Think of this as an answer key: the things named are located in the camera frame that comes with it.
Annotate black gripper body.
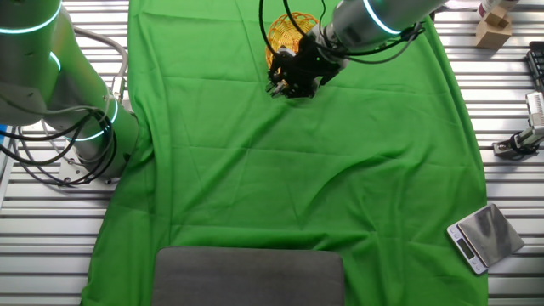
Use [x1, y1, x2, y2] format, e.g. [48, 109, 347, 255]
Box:
[282, 36, 350, 98]

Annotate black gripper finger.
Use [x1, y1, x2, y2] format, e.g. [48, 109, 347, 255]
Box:
[275, 82, 320, 99]
[266, 55, 291, 88]

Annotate yellow wicker basket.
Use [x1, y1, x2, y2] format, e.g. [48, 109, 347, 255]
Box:
[265, 11, 320, 71]

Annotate green cloth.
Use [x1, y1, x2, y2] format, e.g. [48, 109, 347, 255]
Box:
[80, 0, 489, 306]

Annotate wooden block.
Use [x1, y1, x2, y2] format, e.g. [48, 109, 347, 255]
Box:
[474, 6, 513, 51]

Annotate white bottle red label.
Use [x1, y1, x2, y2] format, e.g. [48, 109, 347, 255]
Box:
[479, 0, 520, 18]

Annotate grey foam pad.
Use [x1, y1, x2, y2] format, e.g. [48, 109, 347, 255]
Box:
[151, 246, 345, 306]

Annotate black keyboard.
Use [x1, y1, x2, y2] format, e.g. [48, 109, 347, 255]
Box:
[525, 41, 544, 93]

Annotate silver digital kitchen scale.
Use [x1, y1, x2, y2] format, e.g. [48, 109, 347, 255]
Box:
[445, 202, 526, 275]

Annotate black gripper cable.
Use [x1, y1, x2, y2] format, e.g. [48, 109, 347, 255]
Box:
[282, 0, 426, 59]

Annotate black camera cable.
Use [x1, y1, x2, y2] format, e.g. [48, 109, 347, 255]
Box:
[258, 0, 281, 59]

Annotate black base cable bundle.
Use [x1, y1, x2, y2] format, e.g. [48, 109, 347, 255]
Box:
[0, 108, 120, 188]

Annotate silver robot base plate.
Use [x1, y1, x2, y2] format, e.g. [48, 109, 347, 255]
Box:
[57, 142, 121, 187]

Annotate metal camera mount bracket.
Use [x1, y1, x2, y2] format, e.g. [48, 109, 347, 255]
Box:
[491, 125, 544, 162]

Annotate white grey camera device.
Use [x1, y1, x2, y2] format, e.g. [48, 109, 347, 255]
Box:
[524, 90, 544, 128]

